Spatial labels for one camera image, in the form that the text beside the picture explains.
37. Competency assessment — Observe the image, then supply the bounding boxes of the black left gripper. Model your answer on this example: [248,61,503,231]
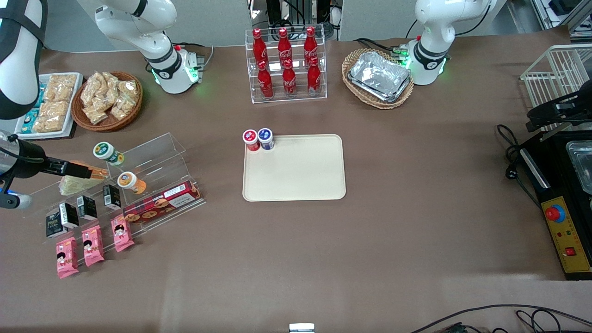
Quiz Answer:
[526,90,592,133]

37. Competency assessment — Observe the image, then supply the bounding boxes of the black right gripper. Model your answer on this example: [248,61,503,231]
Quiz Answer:
[0,134,93,182]

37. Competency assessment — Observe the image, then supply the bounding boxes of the triangle sandwich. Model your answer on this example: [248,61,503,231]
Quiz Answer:
[59,160,110,196]

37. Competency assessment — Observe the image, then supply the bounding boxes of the aluminium foil tray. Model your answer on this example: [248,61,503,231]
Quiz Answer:
[350,51,412,97]
[347,74,412,104]

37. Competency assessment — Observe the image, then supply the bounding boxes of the beige plastic tray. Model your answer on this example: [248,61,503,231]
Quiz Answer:
[242,134,347,203]

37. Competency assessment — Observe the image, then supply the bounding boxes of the black sealing machine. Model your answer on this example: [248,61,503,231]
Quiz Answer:
[518,129,592,282]

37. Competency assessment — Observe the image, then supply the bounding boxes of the white rectangular dish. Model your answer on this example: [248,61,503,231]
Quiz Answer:
[14,73,84,140]

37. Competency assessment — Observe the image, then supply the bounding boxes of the green cap small jar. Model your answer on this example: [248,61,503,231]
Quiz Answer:
[92,142,125,167]

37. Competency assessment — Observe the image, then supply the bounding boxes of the small black carton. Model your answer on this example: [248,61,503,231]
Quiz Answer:
[45,212,63,239]
[59,203,80,228]
[102,184,122,208]
[76,195,98,221]

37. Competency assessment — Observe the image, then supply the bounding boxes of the wrapped rice cracker pack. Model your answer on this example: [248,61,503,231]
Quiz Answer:
[46,74,78,102]
[33,116,66,134]
[41,100,70,119]

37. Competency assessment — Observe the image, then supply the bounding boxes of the dark brown wicker basket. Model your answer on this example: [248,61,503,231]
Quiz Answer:
[71,71,143,133]

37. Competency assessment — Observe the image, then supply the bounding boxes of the shiny metal food container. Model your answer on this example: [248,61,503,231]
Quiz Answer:
[565,141,592,196]

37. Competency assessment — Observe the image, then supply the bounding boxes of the clear bag fried snacks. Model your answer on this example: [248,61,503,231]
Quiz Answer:
[85,105,110,125]
[101,72,120,96]
[117,80,139,100]
[110,95,136,121]
[81,74,105,108]

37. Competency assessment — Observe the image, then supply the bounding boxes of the orange cap small jar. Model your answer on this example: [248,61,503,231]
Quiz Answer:
[117,171,148,195]

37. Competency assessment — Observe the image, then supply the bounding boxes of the teal snack packet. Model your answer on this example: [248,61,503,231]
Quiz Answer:
[20,111,41,135]

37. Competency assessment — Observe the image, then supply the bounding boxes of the pink snack packet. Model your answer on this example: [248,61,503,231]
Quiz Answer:
[55,237,80,279]
[111,215,135,253]
[82,225,105,267]

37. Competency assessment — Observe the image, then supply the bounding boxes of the clear acrylic stepped shelf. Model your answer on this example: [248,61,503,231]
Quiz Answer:
[21,133,207,267]

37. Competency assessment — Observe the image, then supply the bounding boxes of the red mushroom push button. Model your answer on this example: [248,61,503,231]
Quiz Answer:
[544,204,566,224]

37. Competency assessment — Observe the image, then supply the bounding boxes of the red cookie box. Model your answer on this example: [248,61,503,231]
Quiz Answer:
[122,181,203,225]

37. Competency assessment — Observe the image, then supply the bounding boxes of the brown table cover sheet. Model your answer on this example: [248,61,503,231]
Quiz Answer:
[0,25,592,333]

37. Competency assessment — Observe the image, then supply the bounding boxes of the red cap small jar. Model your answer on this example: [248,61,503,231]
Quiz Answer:
[242,129,261,152]

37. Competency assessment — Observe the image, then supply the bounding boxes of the light tan wicker basket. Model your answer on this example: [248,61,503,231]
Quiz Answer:
[341,48,415,110]

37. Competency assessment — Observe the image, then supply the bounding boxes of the blue cap small jar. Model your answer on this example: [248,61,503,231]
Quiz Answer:
[257,128,276,151]

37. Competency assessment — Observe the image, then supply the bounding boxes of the red cola bottle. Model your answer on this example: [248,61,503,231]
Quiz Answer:
[277,27,293,65]
[252,28,269,65]
[303,26,320,63]
[282,59,298,97]
[307,56,322,96]
[257,60,275,99]

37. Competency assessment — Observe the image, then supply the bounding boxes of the clear acrylic bottle rack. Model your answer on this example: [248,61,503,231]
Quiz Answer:
[245,29,328,105]

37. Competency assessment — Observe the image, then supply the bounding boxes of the black background equipment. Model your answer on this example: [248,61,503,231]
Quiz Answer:
[265,0,333,27]

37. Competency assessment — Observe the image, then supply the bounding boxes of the silver machine handle bar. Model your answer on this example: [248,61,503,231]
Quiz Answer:
[520,148,551,189]

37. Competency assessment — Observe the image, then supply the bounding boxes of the black power cable with plug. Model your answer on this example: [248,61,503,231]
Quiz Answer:
[496,123,543,210]

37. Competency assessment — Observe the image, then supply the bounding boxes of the white wire basket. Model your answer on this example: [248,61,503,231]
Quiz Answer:
[520,44,592,133]

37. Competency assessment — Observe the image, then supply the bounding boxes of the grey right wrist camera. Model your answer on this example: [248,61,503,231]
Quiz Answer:
[0,193,33,210]

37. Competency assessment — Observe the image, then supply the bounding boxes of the aluminium frame structure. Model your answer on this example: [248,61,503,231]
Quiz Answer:
[531,0,592,41]

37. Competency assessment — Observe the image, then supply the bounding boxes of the grey arm base cable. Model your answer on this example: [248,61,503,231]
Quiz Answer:
[173,43,215,71]

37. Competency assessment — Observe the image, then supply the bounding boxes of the black arm base cable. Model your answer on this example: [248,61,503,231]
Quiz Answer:
[353,37,408,55]

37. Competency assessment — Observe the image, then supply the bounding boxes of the long black cable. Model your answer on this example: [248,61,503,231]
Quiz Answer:
[411,303,592,333]

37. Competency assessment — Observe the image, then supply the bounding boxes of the looped black cable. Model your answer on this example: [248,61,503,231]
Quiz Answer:
[515,308,592,333]

